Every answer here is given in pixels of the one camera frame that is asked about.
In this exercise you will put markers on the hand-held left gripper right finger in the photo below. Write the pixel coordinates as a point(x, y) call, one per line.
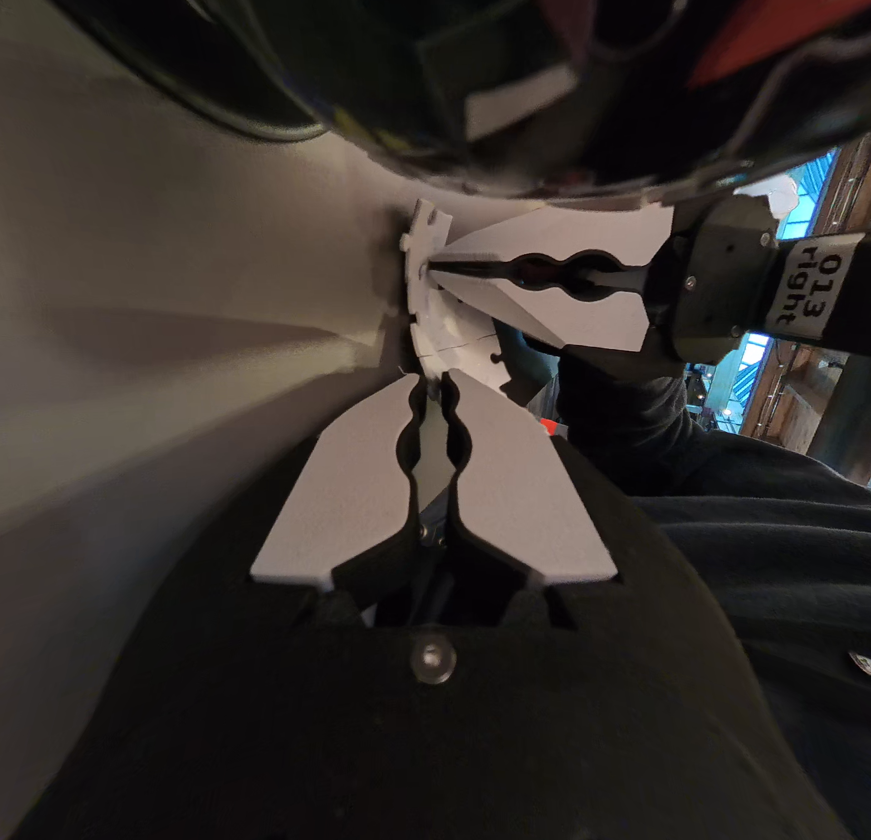
point(531, 506)

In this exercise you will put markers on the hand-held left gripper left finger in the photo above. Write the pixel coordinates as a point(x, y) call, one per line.
point(340, 506)

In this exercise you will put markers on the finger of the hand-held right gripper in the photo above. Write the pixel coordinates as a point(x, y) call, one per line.
point(599, 322)
point(578, 231)

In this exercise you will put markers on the joined white puzzle pieces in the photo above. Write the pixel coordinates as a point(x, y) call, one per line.
point(463, 350)

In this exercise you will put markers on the colourful puzzle ball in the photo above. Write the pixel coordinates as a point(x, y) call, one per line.
point(544, 71)

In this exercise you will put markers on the person's right forearm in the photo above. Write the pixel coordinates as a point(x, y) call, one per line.
point(626, 418)

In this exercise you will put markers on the orange red object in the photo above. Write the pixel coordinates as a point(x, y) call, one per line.
point(554, 428)

